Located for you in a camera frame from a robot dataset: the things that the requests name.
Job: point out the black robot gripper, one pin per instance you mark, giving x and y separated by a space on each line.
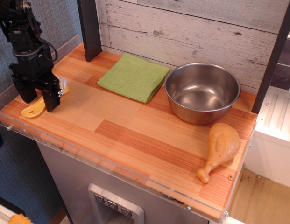
34 71

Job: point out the yellow brush with white bristles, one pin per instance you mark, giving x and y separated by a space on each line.
39 106

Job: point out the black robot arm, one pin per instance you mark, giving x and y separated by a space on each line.
19 24

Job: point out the green rag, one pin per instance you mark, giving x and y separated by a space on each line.
134 78

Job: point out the grey toy fridge cabinet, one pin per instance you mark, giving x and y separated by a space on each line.
72 177

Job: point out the silver dispenser panel with buttons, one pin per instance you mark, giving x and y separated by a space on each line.
110 208

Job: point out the orange toy at corner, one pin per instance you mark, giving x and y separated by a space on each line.
19 219

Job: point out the stainless steel bowl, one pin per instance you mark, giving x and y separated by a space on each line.
201 93

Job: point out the plastic toy chicken drumstick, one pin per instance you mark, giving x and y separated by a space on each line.
223 144

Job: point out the clear acrylic edge guard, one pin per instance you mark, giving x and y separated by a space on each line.
144 144

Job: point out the white toy sink unit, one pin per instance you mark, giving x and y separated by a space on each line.
269 154

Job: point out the dark vertical post left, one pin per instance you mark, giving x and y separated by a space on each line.
90 28

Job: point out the dark vertical post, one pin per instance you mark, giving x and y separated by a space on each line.
275 55
90 28

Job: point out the dark vertical post right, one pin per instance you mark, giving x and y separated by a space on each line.
275 55

